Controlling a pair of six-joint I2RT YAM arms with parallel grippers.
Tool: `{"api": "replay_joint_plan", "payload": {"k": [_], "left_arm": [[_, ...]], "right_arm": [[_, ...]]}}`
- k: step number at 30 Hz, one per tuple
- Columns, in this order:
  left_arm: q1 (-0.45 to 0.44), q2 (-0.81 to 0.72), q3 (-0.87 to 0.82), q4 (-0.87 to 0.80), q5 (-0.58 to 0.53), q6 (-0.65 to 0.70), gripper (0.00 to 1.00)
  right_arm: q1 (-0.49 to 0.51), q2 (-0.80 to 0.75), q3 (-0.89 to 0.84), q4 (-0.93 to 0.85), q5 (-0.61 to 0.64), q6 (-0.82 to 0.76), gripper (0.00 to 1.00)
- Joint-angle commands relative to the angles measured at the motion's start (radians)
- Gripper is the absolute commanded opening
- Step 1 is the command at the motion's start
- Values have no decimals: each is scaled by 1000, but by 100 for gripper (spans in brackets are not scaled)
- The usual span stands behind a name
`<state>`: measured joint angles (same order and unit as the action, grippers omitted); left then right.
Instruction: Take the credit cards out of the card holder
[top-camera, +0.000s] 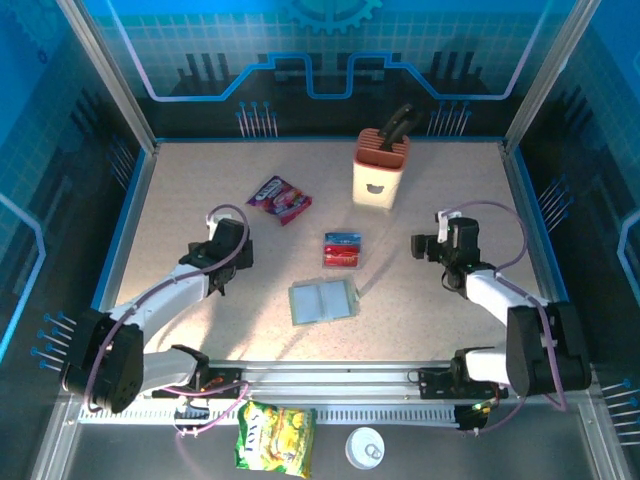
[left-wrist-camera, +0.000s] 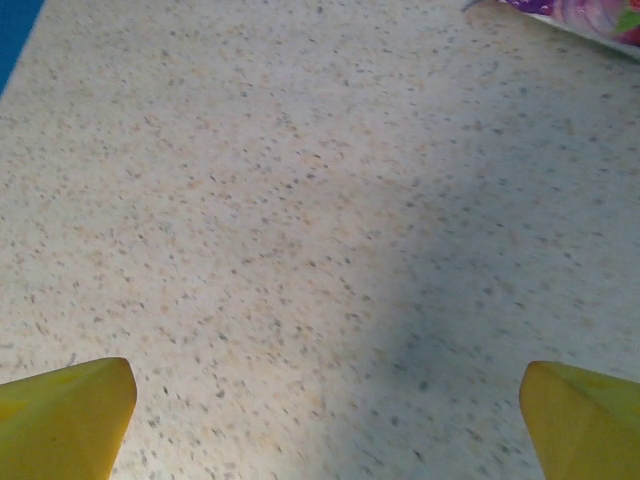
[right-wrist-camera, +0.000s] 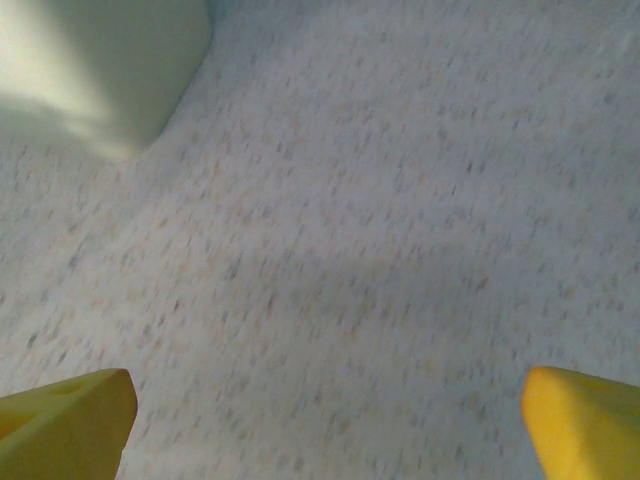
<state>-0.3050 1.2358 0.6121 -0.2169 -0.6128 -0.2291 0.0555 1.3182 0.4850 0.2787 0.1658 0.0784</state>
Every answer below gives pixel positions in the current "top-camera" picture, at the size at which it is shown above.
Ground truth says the purple candy bag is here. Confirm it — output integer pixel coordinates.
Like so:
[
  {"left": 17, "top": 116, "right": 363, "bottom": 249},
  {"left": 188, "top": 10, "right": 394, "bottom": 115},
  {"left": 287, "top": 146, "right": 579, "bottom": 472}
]
[{"left": 244, "top": 174, "right": 314, "bottom": 227}]

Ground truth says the red battery pack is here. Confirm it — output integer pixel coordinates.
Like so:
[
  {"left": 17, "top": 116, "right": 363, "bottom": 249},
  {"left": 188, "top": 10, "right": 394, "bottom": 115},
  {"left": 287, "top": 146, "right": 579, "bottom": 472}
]
[{"left": 319, "top": 229, "right": 365, "bottom": 274}]

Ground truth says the cream orange knife block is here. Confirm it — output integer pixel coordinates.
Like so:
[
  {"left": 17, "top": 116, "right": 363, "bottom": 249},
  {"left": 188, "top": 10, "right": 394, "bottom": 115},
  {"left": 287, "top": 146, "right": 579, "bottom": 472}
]
[{"left": 351, "top": 127, "right": 412, "bottom": 215}]

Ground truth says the black connector box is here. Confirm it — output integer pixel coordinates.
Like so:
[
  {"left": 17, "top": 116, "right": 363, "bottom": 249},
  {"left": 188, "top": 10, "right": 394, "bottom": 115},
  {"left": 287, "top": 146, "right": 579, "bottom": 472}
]
[
  {"left": 455, "top": 402, "right": 494, "bottom": 435},
  {"left": 172, "top": 399, "right": 211, "bottom": 439}
]

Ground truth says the yellow green snack bag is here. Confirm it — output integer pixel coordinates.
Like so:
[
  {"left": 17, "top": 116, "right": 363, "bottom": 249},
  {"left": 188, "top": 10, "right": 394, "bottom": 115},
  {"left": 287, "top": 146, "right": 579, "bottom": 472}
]
[{"left": 234, "top": 399, "right": 318, "bottom": 480}]

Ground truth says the grey metal shelf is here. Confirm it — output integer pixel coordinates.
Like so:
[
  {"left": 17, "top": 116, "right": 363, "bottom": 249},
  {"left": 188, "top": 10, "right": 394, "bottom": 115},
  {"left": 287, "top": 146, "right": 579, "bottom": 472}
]
[{"left": 62, "top": 422, "right": 601, "bottom": 480}]

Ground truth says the white tin can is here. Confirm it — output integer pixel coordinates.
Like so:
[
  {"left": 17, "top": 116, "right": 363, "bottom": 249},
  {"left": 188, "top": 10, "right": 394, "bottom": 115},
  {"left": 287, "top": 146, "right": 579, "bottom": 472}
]
[{"left": 344, "top": 427, "right": 386, "bottom": 470}]

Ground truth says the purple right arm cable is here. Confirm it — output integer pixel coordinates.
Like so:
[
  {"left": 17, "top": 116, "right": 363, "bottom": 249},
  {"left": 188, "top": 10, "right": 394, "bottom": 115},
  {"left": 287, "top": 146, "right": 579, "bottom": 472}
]
[{"left": 439, "top": 199, "right": 569, "bottom": 436}]

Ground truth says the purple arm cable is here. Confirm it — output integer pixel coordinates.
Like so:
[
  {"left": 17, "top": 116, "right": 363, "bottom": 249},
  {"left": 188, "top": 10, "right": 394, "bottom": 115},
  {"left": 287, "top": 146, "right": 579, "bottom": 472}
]
[
  {"left": 82, "top": 203, "right": 250, "bottom": 440},
  {"left": 439, "top": 199, "right": 569, "bottom": 436}
]

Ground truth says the aluminium table side rail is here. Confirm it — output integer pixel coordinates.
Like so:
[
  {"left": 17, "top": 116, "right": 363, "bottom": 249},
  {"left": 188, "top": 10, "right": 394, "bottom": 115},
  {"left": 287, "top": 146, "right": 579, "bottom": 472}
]
[
  {"left": 501, "top": 141, "right": 590, "bottom": 364},
  {"left": 74, "top": 141, "right": 161, "bottom": 364}
]

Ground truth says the blue table edge rail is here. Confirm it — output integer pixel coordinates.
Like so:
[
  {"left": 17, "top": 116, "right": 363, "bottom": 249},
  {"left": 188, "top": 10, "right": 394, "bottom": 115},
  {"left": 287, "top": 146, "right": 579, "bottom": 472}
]
[{"left": 154, "top": 136, "right": 506, "bottom": 147}]

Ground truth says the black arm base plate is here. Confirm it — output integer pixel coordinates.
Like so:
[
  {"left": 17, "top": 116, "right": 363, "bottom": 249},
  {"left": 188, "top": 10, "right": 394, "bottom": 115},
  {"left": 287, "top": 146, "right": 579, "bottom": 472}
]
[
  {"left": 417, "top": 367, "right": 510, "bottom": 400},
  {"left": 152, "top": 367, "right": 246, "bottom": 400}
]

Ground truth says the black handled knife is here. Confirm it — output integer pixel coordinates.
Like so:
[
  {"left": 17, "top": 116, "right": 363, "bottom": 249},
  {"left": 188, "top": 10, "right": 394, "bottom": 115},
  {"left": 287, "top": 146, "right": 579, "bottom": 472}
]
[
  {"left": 392, "top": 112, "right": 425, "bottom": 151},
  {"left": 377, "top": 103, "right": 415, "bottom": 151}
]

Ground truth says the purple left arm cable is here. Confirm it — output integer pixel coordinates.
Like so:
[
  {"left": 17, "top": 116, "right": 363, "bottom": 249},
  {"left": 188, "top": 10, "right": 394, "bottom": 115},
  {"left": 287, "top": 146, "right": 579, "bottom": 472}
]
[{"left": 82, "top": 203, "right": 250, "bottom": 440}]

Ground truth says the aluminium mounting rail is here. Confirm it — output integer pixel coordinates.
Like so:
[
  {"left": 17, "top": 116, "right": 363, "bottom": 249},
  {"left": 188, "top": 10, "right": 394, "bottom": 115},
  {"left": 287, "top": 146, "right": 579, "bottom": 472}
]
[{"left": 62, "top": 359, "right": 601, "bottom": 401}]

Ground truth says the white slotted cable duct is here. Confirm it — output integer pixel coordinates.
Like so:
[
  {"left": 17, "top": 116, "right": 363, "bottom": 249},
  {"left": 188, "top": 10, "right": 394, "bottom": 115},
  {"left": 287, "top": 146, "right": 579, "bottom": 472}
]
[{"left": 78, "top": 403, "right": 461, "bottom": 427}]

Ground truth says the aluminium frame post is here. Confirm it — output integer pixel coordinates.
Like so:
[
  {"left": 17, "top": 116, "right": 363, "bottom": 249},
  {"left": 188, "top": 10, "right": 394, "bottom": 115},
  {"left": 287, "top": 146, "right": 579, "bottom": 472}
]
[
  {"left": 54, "top": 0, "right": 160, "bottom": 154},
  {"left": 29, "top": 394, "right": 81, "bottom": 480},
  {"left": 579, "top": 394, "right": 632, "bottom": 480},
  {"left": 502, "top": 0, "right": 601, "bottom": 151}
]

